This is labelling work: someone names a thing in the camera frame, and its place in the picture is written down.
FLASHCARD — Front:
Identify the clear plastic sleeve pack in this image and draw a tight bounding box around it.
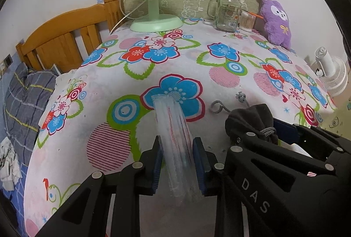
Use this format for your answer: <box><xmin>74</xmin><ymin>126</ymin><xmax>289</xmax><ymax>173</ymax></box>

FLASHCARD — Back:
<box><xmin>152</xmin><ymin>94</ymin><xmax>200</xmax><ymax>205</ymax></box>

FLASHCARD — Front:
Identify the dark grey drawstring pouch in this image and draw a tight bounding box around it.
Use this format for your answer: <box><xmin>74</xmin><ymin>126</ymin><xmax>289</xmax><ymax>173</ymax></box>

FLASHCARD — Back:
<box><xmin>210</xmin><ymin>91</ymin><xmax>278</xmax><ymax>145</ymax></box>

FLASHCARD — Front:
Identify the white cloth drawstring pouch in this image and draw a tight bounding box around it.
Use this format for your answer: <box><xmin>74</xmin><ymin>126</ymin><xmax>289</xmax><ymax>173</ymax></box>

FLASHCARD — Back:
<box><xmin>280</xmin><ymin>141</ymin><xmax>311</xmax><ymax>157</ymax></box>

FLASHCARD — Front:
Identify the yellow cartoon paper box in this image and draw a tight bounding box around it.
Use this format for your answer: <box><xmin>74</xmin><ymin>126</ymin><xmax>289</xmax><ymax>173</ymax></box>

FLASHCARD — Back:
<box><xmin>321</xmin><ymin>99</ymin><xmax>351</xmax><ymax>140</ymax></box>

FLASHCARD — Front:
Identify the white crumpled cloth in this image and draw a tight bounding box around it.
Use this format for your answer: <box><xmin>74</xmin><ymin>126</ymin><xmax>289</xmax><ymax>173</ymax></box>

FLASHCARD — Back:
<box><xmin>0</xmin><ymin>137</ymin><xmax>22</xmax><ymax>191</ymax></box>

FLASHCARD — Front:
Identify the floral tablecloth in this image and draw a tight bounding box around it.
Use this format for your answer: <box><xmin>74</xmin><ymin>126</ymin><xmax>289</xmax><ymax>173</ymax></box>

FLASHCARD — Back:
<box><xmin>24</xmin><ymin>20</ymin><xmax>336</xmax><ymax>236</ymax></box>

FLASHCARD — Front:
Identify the white standing fan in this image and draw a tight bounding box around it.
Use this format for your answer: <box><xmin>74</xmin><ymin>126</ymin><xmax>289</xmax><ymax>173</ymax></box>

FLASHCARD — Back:
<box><xmin>315</xmin><ymin>46</ymin><xmax>348</xmax><ymax>97</ymax></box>

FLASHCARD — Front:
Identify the grey plaid bedding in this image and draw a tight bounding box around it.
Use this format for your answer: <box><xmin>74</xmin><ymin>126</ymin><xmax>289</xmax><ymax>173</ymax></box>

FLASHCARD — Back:
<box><xmin>3</xmin><ymin>62</ymin><xmax>57</xmax><ymax>166</ymax></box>

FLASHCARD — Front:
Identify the toothpick jar orange lid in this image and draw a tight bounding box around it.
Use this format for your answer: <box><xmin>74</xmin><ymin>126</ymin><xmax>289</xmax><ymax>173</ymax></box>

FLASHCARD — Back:
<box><xmin>238</xmin><ymin>10</ymin><xmax>263</xmax><ymax>32</ymax></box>

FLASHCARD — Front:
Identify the purple plush bunny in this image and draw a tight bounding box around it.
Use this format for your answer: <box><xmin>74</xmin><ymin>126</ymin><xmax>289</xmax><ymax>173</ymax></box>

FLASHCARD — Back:
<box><xmin>260</xmin><ymin>0</ymin><xmax>292</xmax><ymax>50</ymax></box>

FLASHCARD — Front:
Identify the glass mason jar mug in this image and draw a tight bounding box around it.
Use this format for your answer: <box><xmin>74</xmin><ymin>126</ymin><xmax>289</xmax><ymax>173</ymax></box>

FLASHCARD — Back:
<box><xmin>207</xmin><ymin>0</ymin><xmax>242</xmax><ymax>33</ymax></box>

